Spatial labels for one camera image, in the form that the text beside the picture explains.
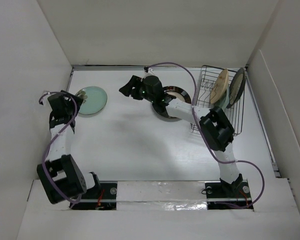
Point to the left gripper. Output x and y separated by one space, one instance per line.
71 102

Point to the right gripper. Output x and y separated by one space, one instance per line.
127 89

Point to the teal round flower plate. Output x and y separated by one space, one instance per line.
94 100

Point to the tan round bird plate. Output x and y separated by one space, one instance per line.
220 86

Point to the teal rectangular divided plate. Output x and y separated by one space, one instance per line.
223 101

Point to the grey rim cream plate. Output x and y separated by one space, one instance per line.
237 87

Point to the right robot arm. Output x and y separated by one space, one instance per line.
213 125

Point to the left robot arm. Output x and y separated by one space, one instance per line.
60 176

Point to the striped rim round plate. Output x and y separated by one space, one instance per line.
174 93

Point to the foil tape strip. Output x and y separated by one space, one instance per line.
161 196

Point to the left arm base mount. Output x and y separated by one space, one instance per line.
102 200

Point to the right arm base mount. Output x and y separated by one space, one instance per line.
218 199

